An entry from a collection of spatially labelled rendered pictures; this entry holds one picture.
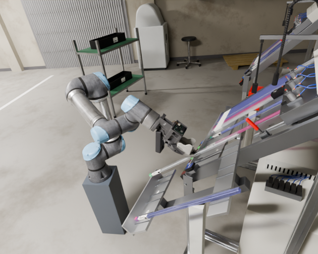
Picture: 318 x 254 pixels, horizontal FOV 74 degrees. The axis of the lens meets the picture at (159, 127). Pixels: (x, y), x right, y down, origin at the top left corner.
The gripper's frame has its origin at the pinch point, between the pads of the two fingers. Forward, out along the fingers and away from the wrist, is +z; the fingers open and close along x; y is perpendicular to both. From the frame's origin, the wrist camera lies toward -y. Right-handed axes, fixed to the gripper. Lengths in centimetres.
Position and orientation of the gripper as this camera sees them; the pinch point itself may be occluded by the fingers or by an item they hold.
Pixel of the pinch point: (193, 154)
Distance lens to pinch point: 89.5
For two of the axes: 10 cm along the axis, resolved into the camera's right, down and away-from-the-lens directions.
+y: 4.4, -6.1, -6.6
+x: 3.9, -5.3, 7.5
